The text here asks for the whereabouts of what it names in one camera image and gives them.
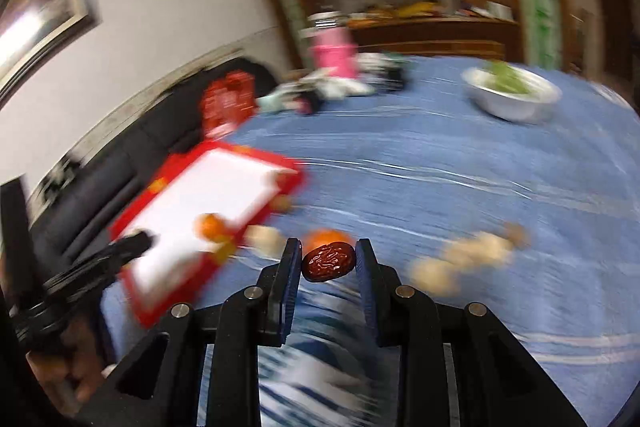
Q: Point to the pink sleeved bottle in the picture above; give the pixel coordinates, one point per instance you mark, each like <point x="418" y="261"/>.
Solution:
<point x="331" y="44"/>

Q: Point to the blue plaid tablecloth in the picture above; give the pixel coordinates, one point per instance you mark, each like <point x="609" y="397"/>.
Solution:
<point x="415" y="170"/>

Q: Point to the white gloves pile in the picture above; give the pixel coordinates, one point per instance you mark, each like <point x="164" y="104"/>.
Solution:
<point x="333" y="88"/>

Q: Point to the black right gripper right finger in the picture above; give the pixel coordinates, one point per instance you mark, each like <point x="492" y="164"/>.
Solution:
<point x="377" y="284"/>

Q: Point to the small orange in tray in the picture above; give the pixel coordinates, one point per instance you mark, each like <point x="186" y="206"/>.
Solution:
<point x="212" y="228"/>

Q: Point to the green lettuce leaves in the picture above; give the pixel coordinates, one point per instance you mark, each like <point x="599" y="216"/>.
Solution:
<point x="504" y="78"/>

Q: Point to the red rimmed white tray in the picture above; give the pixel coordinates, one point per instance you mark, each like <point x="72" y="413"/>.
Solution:
<point x="196" y="210"/>

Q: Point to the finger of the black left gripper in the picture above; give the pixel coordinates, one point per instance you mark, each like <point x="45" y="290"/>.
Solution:
<point x="130" y="247"/>

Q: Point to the brown round longan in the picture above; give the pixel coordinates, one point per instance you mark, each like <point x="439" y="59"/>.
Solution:
<point x="516" y="235"/>

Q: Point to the mint green cloth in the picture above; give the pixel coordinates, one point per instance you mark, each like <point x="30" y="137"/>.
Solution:
<point x="281" y="101"/>

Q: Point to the red jujube date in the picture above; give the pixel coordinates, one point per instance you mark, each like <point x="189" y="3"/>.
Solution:
<point x="328" y="262"/>

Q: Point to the white fruit chunk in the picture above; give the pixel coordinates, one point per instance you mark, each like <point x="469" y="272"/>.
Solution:
<point x="265" y="241"/>

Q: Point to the red plastic bag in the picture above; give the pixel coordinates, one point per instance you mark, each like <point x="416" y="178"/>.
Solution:
<point x="227" y="103"/>

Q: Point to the framed wall picture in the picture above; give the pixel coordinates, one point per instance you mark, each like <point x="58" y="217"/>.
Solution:
<point x="32" y="31"/>

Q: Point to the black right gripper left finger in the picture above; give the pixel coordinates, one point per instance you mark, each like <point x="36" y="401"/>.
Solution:
<point x="280" y="283"/>

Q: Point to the black small box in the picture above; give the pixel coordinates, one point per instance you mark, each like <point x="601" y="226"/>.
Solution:
<point x="394" y="73"/>

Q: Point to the white bowl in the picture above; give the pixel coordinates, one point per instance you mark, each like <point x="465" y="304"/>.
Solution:
<point x="521" y="109"/>

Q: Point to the brown longan by tray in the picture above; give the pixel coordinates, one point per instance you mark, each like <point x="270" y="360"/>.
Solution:
<point x="281" y="203"/>

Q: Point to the left hand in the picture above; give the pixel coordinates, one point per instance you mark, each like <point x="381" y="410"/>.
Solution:
<point x="70" y="380"/>

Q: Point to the orange tangerine on cloth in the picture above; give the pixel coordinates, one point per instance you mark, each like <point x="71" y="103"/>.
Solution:
<point x="320" y="237"/>

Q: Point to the black leather sofa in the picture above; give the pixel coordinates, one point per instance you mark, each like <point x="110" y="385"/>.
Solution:
<point x="74" y="226"/>

